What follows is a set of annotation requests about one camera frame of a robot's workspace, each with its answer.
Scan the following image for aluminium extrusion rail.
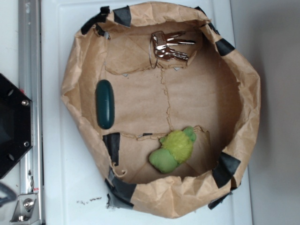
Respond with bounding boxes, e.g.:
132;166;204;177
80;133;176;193
18;0;45;225

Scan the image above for brown paper bag container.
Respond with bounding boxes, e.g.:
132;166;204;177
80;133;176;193
61;2;261;218

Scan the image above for dark green oval object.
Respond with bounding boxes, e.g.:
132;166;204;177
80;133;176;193
96;80;115;129

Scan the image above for grey braided cable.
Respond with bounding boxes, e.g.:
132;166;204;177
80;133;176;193
0;182;16;207

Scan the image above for silver keys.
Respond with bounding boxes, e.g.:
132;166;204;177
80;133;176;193
149;31;196;69

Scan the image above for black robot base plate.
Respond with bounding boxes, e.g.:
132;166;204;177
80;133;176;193
0;75;32;179

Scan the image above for green plush toy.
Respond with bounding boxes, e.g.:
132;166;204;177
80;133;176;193
149;127;196;173

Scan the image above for metal corner bracket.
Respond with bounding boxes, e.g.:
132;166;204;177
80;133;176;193
9;194;39;225

